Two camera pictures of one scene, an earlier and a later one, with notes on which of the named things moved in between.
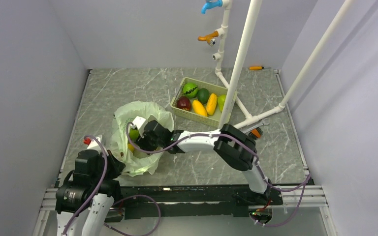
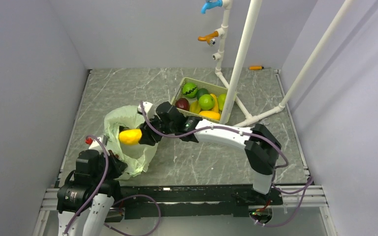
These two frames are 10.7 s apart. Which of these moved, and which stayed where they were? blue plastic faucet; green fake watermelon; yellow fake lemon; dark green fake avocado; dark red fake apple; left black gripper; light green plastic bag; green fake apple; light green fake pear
Moved: green fake apple; yellow fake lemon; light green plastic bag
Stayed: blue plastic faucet; light green fake pear; dark red fake apple; left black gripper; green fake watermelon; dark green fake avocado
